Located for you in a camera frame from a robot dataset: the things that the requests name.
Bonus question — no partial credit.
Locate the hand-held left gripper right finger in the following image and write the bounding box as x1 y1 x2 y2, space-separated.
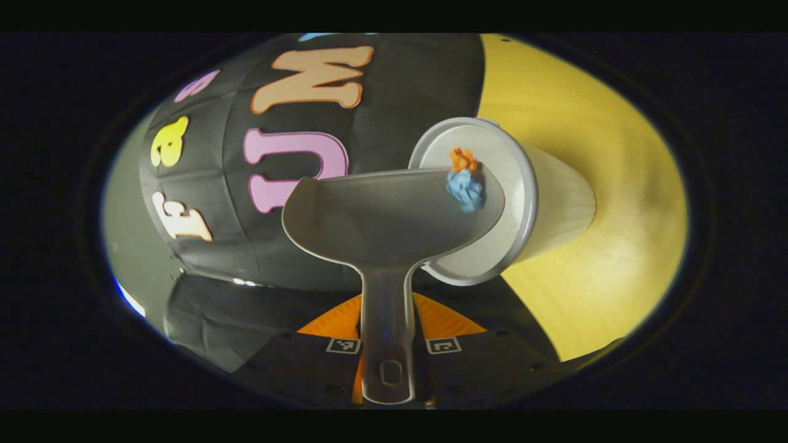
412 292 558 408

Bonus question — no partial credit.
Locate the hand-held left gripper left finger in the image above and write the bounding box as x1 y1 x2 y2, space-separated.
237 293 364 408

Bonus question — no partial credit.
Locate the grey dustpan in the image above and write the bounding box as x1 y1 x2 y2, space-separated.
281 169 507 406

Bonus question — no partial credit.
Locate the blue paper trash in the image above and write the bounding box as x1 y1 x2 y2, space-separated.
446 169 486 215

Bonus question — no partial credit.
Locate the white ribbed garbage bin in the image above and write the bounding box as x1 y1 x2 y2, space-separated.
408 117 597 287

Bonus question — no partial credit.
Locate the orange paper trash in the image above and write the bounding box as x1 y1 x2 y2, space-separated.
449 146 480 174

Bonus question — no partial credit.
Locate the wooden desktop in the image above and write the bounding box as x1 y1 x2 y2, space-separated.
477 34 689 364

